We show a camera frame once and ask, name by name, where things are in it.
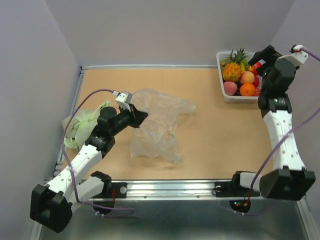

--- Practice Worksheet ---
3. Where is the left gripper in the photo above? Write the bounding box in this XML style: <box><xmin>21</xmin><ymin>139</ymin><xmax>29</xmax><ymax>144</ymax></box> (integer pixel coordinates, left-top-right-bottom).
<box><xmin>110</xmin><ymin>103</ymin><xmax>148</xmax><ymax>137</ymax></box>

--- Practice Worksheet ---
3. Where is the red apple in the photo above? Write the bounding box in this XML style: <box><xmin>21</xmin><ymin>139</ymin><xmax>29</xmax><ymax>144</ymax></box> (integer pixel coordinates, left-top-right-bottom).
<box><xmin>252</xmin><ymin>76</ymin><xmax>260</xmax><ymax>88</ymax></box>
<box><xmin>253</xmin><ymin>87</ymin><xmax>261</xmax><ymax>97</ymax></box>
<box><xmin>247</xmin><ymin>61</ymin><xmax>262</xmax><ymax>76</ymax></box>

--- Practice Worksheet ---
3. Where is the clear plastic fruit bag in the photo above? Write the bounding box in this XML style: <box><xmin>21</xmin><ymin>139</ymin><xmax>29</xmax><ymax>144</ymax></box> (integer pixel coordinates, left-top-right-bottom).
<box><xmin>130</xmin><ymin>88</ymin><xmax>196</xmax><ymax>163</ymax></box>

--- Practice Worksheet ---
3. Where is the yellow pink peach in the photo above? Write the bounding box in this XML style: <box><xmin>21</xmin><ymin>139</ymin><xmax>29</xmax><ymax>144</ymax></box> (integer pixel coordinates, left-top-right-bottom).
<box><xmin>240</xmin><ymin>71</ymin><xmax>255</xmax><ymax>85</ymax></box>

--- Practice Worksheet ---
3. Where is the small pineapple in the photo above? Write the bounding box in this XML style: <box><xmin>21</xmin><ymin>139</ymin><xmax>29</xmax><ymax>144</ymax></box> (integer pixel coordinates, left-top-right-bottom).
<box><xmin>222</xmin><ymin>48</ymin><xmax>249</xmax><ymax>82</ymax></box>

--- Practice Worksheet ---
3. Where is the orange fruit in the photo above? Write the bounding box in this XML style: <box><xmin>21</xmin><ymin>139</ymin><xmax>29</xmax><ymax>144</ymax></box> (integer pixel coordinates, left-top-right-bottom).
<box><xmin>239</xmin><ymin>83</ymin><xmax>256</xmax><ymax>97</ymax></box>

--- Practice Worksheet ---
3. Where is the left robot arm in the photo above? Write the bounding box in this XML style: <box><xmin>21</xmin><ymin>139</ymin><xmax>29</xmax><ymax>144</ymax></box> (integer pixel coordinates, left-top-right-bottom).
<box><xmin>29</xmin><ymin>104</ymin><xmax>148</xmax><ymax>233</ymax></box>

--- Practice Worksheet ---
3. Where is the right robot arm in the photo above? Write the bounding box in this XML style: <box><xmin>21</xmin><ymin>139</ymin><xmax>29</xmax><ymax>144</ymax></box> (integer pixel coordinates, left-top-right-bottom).
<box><xmin>230</xmin><ymin>44</ymin><xmax>316</xmax><ymax>201</ymax></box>

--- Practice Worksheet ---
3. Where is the green plastic bag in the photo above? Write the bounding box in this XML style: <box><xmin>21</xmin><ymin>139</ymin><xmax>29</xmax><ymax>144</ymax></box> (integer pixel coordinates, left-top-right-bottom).
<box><xmin>64</xmin><ymin>100</ymin><xmax>110</xmax><ymax>150</ymax></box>

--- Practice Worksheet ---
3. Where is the longan bunch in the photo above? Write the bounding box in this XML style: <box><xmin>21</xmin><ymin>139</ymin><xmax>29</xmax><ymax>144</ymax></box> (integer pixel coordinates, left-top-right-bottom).
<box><xmin>219</xmin><ymin>50</ymin><xmax>234</xmax><ymax>67</ymax></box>

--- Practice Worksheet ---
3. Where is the white plastic basket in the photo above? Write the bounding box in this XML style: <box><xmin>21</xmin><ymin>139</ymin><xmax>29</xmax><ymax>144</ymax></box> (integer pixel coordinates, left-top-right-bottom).
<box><xmin>216</xmin><ymin>50</ymin><xmax>258</xmax><ymax>104</ymax></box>

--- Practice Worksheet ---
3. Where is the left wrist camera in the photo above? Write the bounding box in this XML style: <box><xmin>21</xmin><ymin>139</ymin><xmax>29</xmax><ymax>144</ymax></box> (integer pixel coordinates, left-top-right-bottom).
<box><xmin>112</xmin><ymin>90</ymin><xmax>133</xmax><ymax>111</ymax></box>

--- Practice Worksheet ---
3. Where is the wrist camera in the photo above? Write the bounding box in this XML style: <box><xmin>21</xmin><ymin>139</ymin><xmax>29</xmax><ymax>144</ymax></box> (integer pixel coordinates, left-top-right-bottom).
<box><xmin>112</xmin><ymin>90</ymin><xmax>133</xmax><ymax>111</ymax></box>
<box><xmin>278</xmin><ymin>44</ymin><xmax>309</xmax><ymax>69</ymax></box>

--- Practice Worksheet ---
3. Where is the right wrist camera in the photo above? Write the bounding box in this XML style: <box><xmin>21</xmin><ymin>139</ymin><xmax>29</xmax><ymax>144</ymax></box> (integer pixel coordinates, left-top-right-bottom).
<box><xmin>278</xmin><ymin>44</ymin><xmax>309</xmax><ymax>69</ymax></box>

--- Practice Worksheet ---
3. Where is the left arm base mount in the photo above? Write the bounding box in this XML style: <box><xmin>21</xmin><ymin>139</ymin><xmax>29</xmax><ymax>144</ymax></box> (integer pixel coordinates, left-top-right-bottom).
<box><xmin>91</xmin><ymin>181</ymin><xmax>128</xmax><ymax>199</ymax></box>

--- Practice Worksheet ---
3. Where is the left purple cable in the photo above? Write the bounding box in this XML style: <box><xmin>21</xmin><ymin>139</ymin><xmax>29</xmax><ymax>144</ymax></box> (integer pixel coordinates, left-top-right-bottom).
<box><xmin>60</xmin><ymin>89</ymin><xmax>135</xmax><ymax>218</ymax></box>

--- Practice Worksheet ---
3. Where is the aluminium front rail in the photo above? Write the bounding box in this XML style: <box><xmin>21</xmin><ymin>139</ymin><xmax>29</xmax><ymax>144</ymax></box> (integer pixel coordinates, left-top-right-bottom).
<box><xmin>41</xmin><ymin>178</ymin><xmax>307</xmax><ymax>201</ymax></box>

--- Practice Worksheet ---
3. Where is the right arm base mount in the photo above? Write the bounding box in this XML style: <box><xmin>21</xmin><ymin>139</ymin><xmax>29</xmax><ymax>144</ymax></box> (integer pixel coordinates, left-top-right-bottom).
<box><xmin>212</xmin><ymin>180</ymin><xmax>260</xmax><ymax>198</ymax></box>

